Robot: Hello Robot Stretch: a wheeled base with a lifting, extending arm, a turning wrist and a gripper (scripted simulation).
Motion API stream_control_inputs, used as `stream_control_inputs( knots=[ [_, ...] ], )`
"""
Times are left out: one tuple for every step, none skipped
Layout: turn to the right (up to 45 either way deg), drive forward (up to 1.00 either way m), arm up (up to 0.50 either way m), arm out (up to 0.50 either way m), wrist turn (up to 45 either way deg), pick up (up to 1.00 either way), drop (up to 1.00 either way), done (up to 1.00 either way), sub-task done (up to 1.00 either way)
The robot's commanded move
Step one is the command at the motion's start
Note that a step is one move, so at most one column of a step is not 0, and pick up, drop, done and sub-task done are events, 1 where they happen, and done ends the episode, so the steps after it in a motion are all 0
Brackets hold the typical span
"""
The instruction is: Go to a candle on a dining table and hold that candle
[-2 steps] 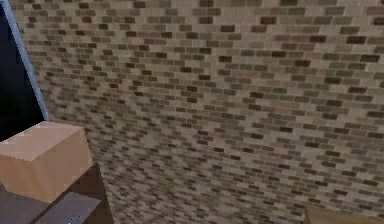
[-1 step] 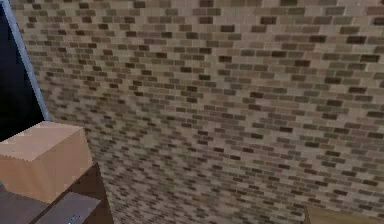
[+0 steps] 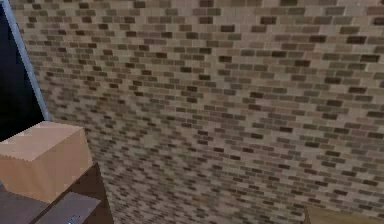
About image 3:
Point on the light brown wooden furniture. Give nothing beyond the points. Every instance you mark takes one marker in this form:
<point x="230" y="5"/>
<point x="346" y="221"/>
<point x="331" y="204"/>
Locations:
<point x="346" y="216"/>

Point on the tan cardboard box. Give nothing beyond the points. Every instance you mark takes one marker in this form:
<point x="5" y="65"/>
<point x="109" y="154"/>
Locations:
<point x="40" y="160"/>

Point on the dark window with grey frame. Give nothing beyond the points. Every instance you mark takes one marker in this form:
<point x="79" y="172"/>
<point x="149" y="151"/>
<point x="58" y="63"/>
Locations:
<point x="15" y="83"/>

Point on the dark brown wooden cabinet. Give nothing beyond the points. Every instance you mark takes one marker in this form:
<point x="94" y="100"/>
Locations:
<point x="83" y="200"/>

